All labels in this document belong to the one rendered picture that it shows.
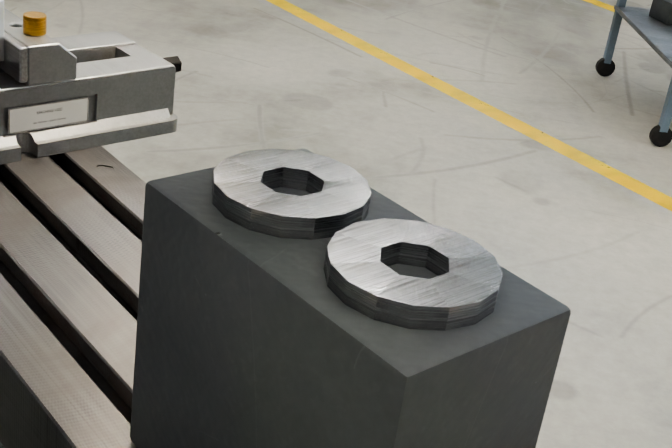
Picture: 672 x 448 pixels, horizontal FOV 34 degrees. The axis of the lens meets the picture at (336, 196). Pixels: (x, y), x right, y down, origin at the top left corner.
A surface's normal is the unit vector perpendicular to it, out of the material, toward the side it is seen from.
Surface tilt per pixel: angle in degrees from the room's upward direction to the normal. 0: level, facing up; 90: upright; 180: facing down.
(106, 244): 0
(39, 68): 90
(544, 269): 0
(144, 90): 90
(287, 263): 0
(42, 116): 90
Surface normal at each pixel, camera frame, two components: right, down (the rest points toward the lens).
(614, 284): 0.13, -0.89
